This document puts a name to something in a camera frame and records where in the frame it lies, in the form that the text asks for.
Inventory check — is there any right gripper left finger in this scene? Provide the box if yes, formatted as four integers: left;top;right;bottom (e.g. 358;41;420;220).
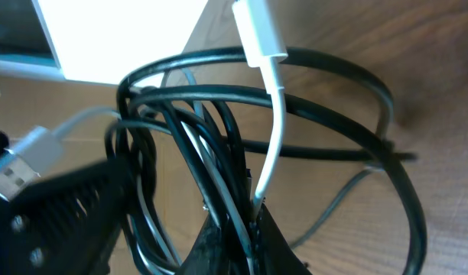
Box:
175;216;229;275

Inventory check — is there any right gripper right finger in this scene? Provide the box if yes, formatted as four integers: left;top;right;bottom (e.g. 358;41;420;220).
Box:
252;205;311;275

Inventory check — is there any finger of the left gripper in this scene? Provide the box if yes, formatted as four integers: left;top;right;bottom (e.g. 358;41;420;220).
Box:
0;158;133;274

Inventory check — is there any white USB cable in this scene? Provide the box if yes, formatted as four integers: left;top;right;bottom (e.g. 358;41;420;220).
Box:
0;0;289;275

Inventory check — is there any black USB cable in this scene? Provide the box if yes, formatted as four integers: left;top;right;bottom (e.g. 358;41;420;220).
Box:
103;45;428;275

